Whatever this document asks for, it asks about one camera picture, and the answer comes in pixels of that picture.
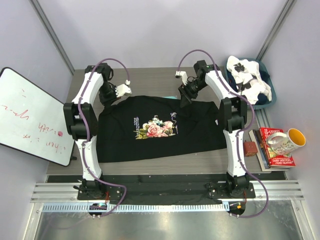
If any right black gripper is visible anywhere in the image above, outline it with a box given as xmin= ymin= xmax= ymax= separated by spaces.
xmin=178 ymin=78 xmax=208 ymax=108

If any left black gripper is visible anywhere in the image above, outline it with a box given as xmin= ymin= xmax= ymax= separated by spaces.
xmin=99 ymin=82 xmax=122 ymax=109

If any black floral t-shirt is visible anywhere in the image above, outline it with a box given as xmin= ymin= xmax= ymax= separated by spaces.
xmin=96 ymin=95 xmax=227 ymax=163

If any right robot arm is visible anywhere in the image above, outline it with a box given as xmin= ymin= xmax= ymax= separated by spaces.
xmin=175 ymin=60 xmax=250 ymax=198

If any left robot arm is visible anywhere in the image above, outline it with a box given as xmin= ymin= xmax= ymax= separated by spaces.
xmin=63 ymin=63 xmax=119 ymax=200

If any teal folding board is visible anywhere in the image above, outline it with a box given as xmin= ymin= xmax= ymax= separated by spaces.
xmin=162 ymin=96 xmax=178 ymax=100

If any white t-shirt in basket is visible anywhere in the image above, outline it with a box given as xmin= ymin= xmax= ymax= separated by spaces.
xmin=226 ymin=55 xmax=273 ymax=105

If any blue laundry basket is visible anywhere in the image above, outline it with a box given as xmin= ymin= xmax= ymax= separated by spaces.
xmin=223 ymin=56 xmax=278 ymax=110

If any dark blue book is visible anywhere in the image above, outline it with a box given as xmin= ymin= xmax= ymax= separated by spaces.
xmin=249 ymin=130 xmax=271 ymax=172

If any whiteboard with red writing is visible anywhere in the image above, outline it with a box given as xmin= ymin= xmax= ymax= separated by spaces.
xmin=0 ymin=67 xmax=74 ymax=166

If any floral mug yellow inside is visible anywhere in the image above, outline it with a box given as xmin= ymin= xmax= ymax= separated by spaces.
xmin=266 ymin=128 xmax=306 ymax=156

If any red book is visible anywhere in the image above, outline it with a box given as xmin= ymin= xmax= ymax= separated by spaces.
xmin=257 ymin=127 xmax=296 ymax=168

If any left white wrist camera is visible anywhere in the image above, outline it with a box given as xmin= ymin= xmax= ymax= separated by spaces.
xmin=115 ymin=84 xmax=132 ymax=98

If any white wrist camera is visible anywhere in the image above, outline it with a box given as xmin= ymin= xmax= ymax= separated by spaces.
xmin=115 ymin=84 xmax=132 ymax=98
xmin=175 ymin=70 xmax=188 ymax=85

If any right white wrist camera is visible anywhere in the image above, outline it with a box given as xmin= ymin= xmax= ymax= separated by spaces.
xmin=175 ymin=70 xmax=188 ymax=85

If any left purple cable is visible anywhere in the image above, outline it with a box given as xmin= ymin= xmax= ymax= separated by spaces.
xmin=77 ymin=57 xmax=131 ymax=217

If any purple cable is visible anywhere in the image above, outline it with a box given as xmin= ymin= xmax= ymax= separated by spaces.
xmin=176 ymin=49 xmax=270 ymax=220
xmin=77 ymin=57 xmax=131 ymax=217

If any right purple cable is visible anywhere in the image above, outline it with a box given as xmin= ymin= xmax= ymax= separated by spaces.
xmin=176 ymin=49 xmax=270 ymax=220

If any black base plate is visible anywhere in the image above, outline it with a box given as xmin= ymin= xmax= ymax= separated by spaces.
xmin=46 ymin=173 xmax=287 ymax=206

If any aluminium rail frame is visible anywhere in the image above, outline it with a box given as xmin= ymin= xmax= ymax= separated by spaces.
xmin=23 ymin=174 xmax=320 ymax=240

